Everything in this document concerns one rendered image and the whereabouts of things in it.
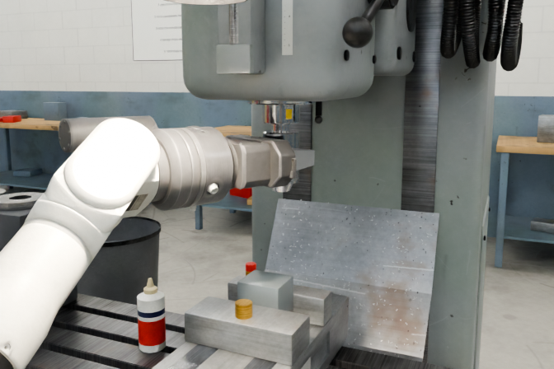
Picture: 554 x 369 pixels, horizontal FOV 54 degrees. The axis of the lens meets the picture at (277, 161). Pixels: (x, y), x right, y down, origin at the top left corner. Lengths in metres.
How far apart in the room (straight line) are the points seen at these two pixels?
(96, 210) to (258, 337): 0.29
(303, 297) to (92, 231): 0.36
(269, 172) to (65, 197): 0.25
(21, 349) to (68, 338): 0.51
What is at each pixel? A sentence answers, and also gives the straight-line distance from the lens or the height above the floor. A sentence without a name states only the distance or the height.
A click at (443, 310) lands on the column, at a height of 0.90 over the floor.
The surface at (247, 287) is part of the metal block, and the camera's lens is 0.73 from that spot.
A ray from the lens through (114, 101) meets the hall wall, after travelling 6.29.
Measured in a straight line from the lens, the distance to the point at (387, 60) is 0.75.
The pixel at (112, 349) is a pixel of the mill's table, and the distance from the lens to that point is 0.89.
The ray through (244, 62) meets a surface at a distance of 0.56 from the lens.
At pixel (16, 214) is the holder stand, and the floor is 1.12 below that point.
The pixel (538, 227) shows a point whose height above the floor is 0.26.
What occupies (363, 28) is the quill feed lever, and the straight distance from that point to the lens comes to 0.54.
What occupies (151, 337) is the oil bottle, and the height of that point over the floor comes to 0.96.
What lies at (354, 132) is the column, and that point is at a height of 1.23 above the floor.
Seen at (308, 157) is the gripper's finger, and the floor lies 1.24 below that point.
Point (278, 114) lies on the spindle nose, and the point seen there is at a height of 1.29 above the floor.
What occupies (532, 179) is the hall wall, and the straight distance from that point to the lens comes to 4.89.
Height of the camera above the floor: 1.33
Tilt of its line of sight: 9 degrees down
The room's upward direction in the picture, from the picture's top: straight up
